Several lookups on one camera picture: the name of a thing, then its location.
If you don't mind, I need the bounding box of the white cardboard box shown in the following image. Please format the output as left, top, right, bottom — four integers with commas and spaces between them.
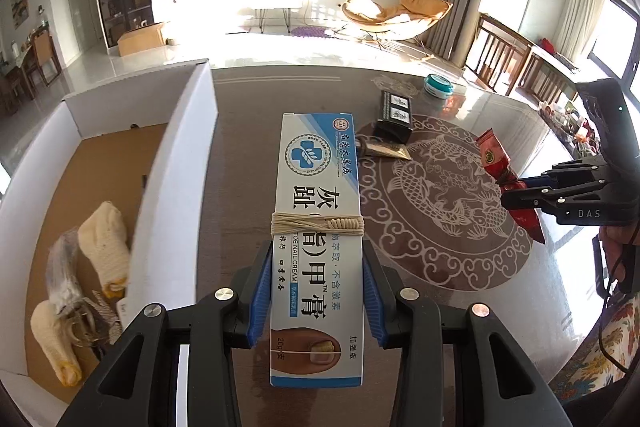
0, 58, 220, 403

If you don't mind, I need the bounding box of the sparkly bow hair clip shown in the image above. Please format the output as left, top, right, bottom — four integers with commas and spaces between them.
92, 289, 123, 343

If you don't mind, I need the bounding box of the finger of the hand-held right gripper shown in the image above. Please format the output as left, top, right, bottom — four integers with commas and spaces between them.
502, 159, 608, 195
500, 187, 608, 210

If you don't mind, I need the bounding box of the white door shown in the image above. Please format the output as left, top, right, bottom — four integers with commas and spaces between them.
65, 0, 98, 52

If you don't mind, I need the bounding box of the white TV stand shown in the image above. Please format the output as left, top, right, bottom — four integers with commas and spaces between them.
225, 0, 351, 30

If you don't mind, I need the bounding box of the person's right hand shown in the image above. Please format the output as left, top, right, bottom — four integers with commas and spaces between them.
599, 222, 640, 295

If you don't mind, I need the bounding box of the brown cardboard box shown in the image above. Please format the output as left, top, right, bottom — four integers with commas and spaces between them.
117, 21, 171, 56

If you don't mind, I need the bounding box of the gold sachet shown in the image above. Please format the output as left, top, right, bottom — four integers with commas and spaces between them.
357, 136, 412, 162

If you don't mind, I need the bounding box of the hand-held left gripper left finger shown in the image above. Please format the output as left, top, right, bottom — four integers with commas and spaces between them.
55, 239, 275, 427

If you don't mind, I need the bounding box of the orange lounge chair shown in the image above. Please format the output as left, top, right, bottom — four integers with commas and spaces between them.
342, 0, 453, 45

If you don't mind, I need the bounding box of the cotton swab pack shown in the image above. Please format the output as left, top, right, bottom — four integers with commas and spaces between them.
46, 227, 86, 318

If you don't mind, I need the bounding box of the black box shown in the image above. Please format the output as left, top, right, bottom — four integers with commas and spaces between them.
376, 90, 415, 142

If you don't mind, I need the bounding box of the dark translucent hair clip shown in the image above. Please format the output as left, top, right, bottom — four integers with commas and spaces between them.
67, 304, 108, 350

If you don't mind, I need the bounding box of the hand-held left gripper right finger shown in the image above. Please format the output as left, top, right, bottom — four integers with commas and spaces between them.
361, 239, 573, 427

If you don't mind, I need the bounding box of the teal round tin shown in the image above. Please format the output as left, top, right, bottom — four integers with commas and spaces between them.
422, 74, 455, 98

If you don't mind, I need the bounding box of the floral cloth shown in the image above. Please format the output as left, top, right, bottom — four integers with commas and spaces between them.
550, 292, 640, 403

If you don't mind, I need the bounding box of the cream knit glove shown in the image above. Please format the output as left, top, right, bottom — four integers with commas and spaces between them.
30, 299, 83, 387
77, 201, 132, 300

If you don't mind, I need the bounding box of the red foil packet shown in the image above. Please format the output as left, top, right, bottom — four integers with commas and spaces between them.
474, 128, 546, 245

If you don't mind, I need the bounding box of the white sheer curtain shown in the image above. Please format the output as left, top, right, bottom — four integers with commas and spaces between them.
552, 0, 613, 62

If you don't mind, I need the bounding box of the wooden dining chair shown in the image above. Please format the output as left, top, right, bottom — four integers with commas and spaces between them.
517, 49, 583, 108
464, 13, 533, 95

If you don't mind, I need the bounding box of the cream cushion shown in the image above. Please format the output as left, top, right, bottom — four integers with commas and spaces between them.
345, 0, 386, 20

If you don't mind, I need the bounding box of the cluttered side table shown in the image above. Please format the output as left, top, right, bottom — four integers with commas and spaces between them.
537, 97, 608, 158

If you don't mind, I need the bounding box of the black cable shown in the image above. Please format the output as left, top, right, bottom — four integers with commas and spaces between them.
592, 234, 633, 373

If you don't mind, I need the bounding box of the blue and white carton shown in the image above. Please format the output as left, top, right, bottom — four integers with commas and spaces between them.
269, 112, 365, 389

